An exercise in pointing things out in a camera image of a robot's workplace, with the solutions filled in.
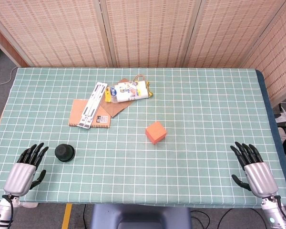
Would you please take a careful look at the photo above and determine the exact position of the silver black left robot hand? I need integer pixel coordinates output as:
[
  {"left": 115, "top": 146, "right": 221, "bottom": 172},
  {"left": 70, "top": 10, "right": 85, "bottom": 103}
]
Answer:
[{"left": 3, "top": 142, "right": 50, "bottom": 197}]

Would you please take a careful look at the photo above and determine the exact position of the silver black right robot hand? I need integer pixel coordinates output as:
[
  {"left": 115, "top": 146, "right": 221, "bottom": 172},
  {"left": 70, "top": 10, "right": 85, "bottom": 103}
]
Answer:
[{"left": 230, "top": 142, "right": 279, "bottom": 198}]

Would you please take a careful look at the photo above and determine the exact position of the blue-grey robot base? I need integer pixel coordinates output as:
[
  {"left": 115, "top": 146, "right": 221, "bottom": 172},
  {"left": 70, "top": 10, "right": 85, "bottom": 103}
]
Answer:
[{"left": 90, "top": 204, "right": 193, "bottom": 229}]

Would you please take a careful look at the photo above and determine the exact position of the white power strip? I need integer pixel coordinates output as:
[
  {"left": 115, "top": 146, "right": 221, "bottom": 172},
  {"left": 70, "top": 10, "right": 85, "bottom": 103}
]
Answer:
[{"left": 274, "top": 112, "right": 286, "bottom": 124}]

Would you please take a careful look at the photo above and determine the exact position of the green grid tablecloth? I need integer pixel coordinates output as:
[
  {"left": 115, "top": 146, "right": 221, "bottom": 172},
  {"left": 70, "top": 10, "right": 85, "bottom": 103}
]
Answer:
[{"left": 0, "top": 67, "right": 286, "bottom": 207}]

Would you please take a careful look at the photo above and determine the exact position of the kraft spiral notebook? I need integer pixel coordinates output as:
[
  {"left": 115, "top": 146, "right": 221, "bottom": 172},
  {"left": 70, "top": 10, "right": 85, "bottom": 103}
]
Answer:
[{"left": 68, "top": 99, "right": 112, "bottom": 130}]

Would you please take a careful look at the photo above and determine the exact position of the orange cube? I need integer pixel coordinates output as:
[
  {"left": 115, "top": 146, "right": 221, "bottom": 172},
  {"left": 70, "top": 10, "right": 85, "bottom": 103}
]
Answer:
[{"left": 145, "top": 121, "right": 168, "bottom": 145}]

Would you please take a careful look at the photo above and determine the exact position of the brown cardboard sheet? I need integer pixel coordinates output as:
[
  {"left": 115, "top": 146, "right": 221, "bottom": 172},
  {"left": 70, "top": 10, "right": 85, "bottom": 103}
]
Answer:
[{"left": 101, "top": 74, "right": 146, "bottom": 118}]

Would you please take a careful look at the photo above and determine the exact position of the plastic pack of white rolls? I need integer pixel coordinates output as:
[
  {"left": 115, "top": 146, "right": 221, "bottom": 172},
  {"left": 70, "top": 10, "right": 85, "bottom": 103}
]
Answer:
[{"left": 104, "top": 80, "right": 153, "bottom": 104}]

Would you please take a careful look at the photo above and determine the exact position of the woven folding screen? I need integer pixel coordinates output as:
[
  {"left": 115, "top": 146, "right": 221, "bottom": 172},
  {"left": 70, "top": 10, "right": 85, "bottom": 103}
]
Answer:
[{"left": 0, "top": 0, "right": 286, "bottom": 102}]

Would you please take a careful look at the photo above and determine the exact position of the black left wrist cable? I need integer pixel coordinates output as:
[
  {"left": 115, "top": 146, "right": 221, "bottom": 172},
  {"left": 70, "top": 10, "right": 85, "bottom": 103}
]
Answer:
[{"left": 1, "top": 194, "right": 15, "bottom": 224}]

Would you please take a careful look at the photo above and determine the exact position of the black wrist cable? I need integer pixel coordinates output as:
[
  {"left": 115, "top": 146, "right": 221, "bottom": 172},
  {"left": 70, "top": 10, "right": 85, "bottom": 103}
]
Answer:
[
  {"left": 1, "top": 194, "right": 15, "bottom": 224},
  {"left": 274, "top": 195, "right": 286, "bottom": 225}
]

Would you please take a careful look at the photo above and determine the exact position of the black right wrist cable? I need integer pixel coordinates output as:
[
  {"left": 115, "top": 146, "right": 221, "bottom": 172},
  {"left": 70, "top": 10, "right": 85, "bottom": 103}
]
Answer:
[{"left": 274, "top": 195, "right": 286, "bottom": 225}]

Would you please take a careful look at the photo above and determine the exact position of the black floor cable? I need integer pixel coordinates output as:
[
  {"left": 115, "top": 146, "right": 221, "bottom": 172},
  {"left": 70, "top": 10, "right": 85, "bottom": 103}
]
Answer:
[
  {"left": 82, "top": 204, "right": 92, "bottom": 229},
  {"left": 190, "top": 209, "right": 211, "bottom": 229}
]

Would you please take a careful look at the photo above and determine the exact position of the white floor cable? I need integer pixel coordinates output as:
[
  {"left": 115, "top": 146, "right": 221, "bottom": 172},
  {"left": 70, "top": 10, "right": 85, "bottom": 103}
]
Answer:
[{"left": 0, "top": 68, "right": 18, "bottom": 86}]

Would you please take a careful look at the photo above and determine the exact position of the white plastic rail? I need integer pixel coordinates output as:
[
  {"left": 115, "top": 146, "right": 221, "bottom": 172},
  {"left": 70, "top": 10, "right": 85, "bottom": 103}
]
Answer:
[{"left": 77, "top": 82, "right": 108, "bottom": 130}]

